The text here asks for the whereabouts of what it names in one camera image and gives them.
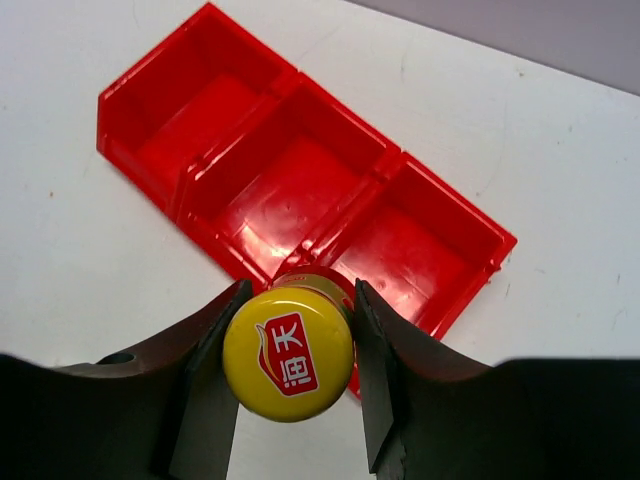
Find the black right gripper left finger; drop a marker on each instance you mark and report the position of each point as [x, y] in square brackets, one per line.
[159, 409]

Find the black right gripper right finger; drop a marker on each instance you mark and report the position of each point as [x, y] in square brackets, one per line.
[430, 412]

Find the yellow cap sauce bottle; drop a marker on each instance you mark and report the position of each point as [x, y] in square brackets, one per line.
[288, 353]

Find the red three-compartment plastic bin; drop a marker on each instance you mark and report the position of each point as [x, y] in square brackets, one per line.
[267, 171]

